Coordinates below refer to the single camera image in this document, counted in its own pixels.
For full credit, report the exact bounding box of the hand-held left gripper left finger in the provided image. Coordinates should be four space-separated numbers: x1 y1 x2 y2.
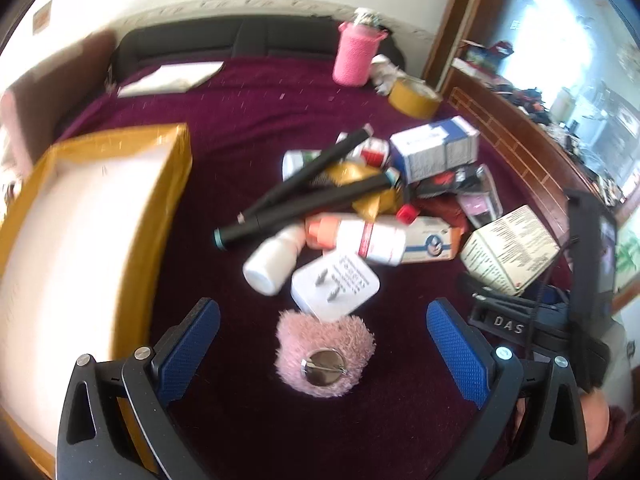
56 297 221 480

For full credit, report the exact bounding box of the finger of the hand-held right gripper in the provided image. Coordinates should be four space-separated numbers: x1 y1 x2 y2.
469 304 533 347
456 272 543 308

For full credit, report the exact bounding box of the brown armchair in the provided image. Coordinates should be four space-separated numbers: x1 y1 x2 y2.
0 30 118 176

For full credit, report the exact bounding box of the black and red packet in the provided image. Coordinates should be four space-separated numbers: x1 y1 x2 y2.
415 164 488 198

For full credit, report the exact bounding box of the black sofa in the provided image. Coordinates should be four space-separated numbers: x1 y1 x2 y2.
107 16 406 93

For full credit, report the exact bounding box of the gold foil packet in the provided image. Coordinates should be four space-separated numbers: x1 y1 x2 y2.
312 160 403 223

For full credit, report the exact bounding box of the yellow tape roll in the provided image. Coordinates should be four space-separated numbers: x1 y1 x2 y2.
387 76 443 120

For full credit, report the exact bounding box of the beige printed carton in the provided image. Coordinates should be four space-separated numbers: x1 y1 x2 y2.
459 204 561 297

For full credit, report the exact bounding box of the brown wooden post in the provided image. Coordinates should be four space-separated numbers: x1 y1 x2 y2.
422 0 521 91

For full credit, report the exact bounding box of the white paper notebook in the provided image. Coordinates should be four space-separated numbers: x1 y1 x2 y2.
116 61 224 98

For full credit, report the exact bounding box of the white bottle green label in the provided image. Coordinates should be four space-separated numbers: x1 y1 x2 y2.
282 149 322 181

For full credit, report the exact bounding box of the white bottle orange cap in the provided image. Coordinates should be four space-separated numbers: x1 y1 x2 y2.
305 214 408 267

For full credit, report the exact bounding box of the pink fluffy badge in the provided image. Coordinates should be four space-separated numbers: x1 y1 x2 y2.
276 309 376 400

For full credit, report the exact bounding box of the maroon velvet tablecloth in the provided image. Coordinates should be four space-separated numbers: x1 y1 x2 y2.
52 55 581 480

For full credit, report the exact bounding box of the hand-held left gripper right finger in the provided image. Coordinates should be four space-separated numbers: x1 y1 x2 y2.
426 297 588 480

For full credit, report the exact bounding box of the white power adapter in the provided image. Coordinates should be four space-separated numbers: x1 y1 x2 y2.
291 251 382 322

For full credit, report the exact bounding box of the white and blue box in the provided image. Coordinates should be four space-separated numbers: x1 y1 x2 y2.
389 116 481 185

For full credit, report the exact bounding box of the white dropper bottle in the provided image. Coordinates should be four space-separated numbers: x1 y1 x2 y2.
242 225 306 297

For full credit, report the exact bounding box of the assorted small clutter pile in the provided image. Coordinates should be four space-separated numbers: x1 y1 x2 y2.
452 37 640 206

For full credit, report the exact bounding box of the cartoon-print white box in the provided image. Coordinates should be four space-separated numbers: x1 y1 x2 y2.
400 216 465 265

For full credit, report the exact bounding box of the clear cartoon-print pouch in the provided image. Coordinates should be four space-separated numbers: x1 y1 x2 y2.
457 180 503 227

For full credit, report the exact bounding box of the black marker pen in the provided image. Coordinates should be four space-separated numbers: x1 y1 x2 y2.
235 127 375 226
214 174 396 252

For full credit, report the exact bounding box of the person's right forearm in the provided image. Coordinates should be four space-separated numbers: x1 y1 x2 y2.
580 390 640 480

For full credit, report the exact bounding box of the white bottle red label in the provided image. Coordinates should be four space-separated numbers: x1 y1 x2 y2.
359 137 392 167

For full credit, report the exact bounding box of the pink knit-covered bottle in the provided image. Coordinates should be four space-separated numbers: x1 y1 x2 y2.
332 7 390 87

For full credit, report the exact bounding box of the yellow-taped cardboard box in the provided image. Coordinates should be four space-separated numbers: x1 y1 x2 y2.
0 122 193 478

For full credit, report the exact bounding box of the framed landscape picture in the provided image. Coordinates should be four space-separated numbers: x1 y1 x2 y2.
615 220 640 306

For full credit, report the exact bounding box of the brick-pattern wooden panel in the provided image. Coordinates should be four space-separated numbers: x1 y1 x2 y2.
440 70 640 231

